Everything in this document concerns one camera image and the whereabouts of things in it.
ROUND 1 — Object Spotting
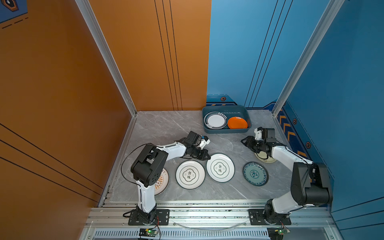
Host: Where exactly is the cream plate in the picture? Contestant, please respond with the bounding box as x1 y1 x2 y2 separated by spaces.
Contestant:
255 151 277 164

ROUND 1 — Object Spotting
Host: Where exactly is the white plate black emblem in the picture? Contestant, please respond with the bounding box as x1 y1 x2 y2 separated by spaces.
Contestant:
206 154 235 183
176 161 206 190

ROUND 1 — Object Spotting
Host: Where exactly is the orange plastic plate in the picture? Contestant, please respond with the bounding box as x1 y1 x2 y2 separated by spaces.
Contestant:
228 117 248 130

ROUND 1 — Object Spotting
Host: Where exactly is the teal patterned plate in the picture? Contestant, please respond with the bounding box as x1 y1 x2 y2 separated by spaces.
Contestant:
243 162 269 187

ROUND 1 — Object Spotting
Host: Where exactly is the white plate dark rim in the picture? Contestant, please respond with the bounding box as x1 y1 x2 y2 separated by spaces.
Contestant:
204 112 228 130

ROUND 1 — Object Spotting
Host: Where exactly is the orange sunburst plate front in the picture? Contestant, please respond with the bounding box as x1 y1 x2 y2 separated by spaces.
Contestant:
155 168 170 196

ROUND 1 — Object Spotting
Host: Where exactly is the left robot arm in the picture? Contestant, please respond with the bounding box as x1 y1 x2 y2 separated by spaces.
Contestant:
131 131 211 224

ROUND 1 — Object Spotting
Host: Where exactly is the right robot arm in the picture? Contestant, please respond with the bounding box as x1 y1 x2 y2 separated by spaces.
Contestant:
241 136 333 225

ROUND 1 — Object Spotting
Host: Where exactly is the teal plastic bin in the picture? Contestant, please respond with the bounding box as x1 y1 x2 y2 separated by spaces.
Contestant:
202 106 252 134

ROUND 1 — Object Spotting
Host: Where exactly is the right circuit board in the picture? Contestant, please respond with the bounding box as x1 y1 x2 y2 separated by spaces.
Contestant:
267 228 291 240

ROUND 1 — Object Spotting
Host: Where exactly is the left green circuit board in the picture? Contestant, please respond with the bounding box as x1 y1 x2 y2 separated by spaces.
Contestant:
138 228 161 240

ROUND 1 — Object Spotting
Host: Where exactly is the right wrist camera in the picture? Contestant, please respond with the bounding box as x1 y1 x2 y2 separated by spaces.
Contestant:
254 127 277 143

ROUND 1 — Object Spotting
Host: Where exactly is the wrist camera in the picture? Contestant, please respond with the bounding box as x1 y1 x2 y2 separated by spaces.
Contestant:
198 136 211 149
254 127 277 143

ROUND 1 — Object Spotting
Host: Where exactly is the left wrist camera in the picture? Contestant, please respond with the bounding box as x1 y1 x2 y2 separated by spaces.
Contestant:
198 136 211 149

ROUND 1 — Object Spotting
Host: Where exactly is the aluminium rail frame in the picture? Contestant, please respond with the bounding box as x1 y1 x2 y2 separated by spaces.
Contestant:
80 199 343 240

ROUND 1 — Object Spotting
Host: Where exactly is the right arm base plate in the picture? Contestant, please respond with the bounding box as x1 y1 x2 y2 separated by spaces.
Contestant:
248 209 292 226

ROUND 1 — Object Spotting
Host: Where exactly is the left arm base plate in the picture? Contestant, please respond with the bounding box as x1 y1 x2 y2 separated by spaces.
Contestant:
128 209 170 226

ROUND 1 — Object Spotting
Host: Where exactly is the left aluminium corner post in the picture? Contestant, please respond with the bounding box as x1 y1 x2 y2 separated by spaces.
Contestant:
75 0 138 117

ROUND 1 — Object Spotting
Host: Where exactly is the aluminium corner post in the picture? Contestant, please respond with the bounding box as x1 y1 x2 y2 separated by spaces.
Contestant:
272 0 345 117
75 0 138 117

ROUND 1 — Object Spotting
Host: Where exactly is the right aluminium corner post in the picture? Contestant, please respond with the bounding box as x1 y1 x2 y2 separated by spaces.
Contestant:
272 0 345 117

